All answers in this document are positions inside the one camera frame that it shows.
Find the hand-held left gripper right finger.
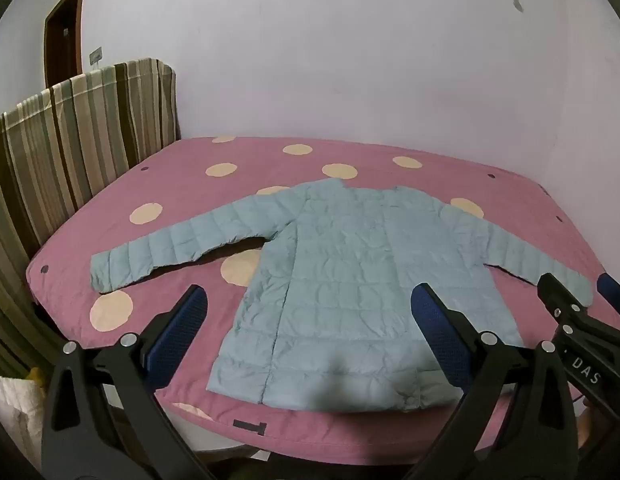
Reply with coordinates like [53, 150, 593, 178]
[404, 283, 582, 480]

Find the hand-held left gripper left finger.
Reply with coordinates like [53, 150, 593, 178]
[41, 284, 209, 480]

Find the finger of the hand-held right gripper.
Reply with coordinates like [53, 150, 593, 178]
[596, 271, 620, 333]
[536, 272, 598, 347]

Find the light blue puffer jacket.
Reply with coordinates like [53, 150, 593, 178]
[90, 180, 596, 414]

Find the pink dotted bed sheet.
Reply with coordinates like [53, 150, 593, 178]
[26, 135, 620, 467]

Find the white plastic bag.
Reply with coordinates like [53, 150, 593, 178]
[0, 373, 43, 461]

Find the striped cloth headboard cover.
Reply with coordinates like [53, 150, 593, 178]
[0, 57, 179, 377]

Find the brown wooden door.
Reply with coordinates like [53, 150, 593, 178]
[44, 0, 87, 89]

